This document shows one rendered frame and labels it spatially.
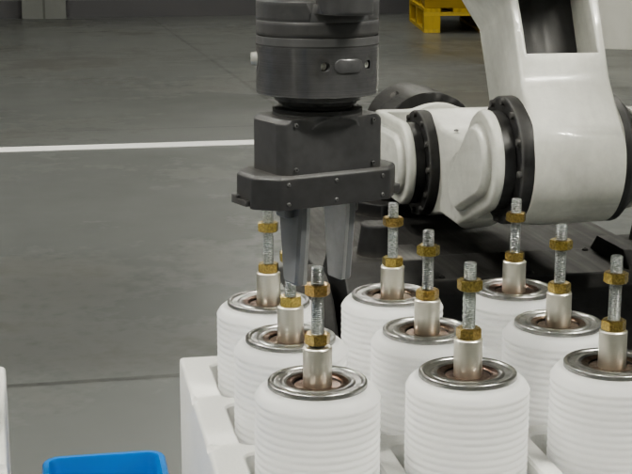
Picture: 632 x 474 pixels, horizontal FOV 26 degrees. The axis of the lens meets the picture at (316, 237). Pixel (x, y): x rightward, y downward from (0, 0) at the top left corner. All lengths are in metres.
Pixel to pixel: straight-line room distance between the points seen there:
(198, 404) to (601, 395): 0.36
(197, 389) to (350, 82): 0.40
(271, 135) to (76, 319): 1.22
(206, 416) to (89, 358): 0.78
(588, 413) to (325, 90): 0.33
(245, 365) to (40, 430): 0.61
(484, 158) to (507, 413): 0.50
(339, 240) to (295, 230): 0.04
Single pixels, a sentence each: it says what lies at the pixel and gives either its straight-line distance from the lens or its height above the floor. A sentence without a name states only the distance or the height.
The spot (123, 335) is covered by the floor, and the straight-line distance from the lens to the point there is 2.06.
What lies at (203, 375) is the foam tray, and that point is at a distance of 1.29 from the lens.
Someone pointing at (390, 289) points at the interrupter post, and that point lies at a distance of 1.27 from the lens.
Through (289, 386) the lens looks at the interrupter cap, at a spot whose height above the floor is 0.25.
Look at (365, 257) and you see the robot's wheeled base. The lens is 1.61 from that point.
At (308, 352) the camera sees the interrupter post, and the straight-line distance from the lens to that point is 1.02.
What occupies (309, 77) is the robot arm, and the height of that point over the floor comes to 0.49.
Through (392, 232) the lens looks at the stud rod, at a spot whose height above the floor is 0.31.
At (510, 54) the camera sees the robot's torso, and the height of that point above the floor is 0.45.
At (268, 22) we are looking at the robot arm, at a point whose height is 0.52.
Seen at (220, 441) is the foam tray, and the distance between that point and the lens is 1.13.
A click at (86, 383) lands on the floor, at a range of 1.85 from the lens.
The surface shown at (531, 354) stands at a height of 0.24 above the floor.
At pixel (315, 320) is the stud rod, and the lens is 1.02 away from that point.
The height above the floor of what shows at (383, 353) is 0.24.
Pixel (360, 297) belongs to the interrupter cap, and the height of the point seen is 0.25.
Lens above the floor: 0.58
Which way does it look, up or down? 13 degrees down
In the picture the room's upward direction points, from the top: straight up
